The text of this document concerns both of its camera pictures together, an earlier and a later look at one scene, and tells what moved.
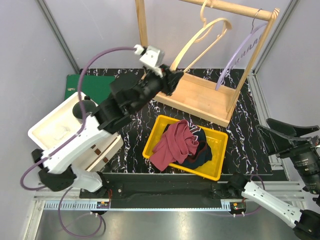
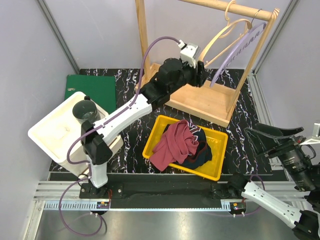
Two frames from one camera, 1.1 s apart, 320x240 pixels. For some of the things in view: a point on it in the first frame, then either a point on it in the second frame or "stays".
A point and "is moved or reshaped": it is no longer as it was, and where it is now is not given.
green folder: [96, 87] stays
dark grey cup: [88, 105] stays
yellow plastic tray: [217, 142] stays
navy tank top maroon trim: [203, 153] stays
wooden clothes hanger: [227, 25] -> [230, 22]
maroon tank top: [177, 144] stays
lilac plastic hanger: [243, 48] is moved or reshaped
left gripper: [169, 80] -> [198, 79]
